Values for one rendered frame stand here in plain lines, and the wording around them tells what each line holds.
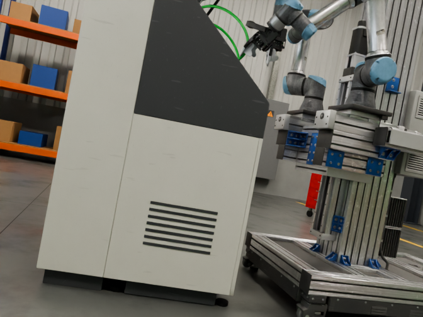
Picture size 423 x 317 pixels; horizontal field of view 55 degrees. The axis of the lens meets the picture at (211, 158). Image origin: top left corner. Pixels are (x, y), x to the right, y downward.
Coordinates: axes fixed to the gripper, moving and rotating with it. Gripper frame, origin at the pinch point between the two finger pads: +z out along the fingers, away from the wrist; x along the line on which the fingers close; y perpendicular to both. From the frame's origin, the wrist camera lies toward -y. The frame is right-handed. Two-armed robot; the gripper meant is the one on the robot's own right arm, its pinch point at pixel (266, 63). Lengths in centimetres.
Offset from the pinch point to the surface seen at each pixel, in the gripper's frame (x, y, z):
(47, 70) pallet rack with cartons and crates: 505, -253, -34
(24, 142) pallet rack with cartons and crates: 501, -266, 92
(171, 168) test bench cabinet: -35, -41, 62
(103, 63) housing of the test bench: -35, -77, 23
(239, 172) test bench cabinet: -35, -11, 59
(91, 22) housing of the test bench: -35, -85, 8
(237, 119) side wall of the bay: -35, -16, 35
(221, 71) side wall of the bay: -35.1, -27.2, 16.3
